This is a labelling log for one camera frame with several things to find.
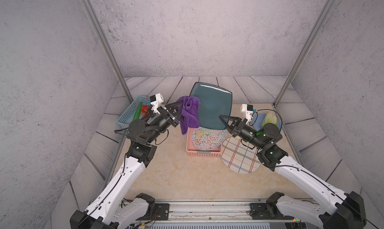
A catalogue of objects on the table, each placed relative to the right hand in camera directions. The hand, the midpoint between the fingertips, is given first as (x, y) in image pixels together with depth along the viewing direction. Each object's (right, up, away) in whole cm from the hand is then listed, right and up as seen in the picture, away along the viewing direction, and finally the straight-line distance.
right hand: (220, 119), depth 60 cm
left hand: (-13, +5, -5) cm, 15 cm away
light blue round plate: (+35, -2, +50) cm, 61 cm away
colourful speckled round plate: (-3, -14, +36) cm, 39 cm away
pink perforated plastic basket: (-12, -20, +31) cm, 38 cm away
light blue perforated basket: (-59, +3, +51) cm, 78 cm away
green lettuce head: (+41, 0, +45) cm, 61 cm away
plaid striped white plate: (+16, -23, +32) cm, 43 cm away
